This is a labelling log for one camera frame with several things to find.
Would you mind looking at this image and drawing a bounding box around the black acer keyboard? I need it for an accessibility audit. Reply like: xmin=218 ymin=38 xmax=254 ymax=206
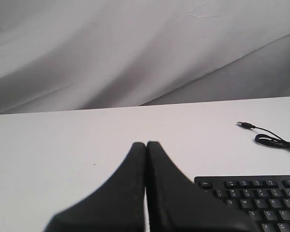
xmin=194 ymin=175 xmax=290 ymax=232

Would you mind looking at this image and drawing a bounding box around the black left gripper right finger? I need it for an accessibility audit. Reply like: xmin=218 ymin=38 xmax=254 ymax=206
xmin=146 ymin=141 xmax=260 ymax=232

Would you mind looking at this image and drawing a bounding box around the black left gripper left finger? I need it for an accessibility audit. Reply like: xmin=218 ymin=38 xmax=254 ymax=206
xmin=45 ymin=143 xmax=145 ymax=232

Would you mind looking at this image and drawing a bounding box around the black USB cable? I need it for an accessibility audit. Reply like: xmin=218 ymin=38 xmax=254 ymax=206
xmin=236 ymin=121 xmax=290 ymax=153

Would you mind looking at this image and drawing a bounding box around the grey backdrop cloth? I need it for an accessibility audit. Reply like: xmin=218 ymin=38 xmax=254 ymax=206
xmin=0 ymin=0 xmax=290 ymax=114

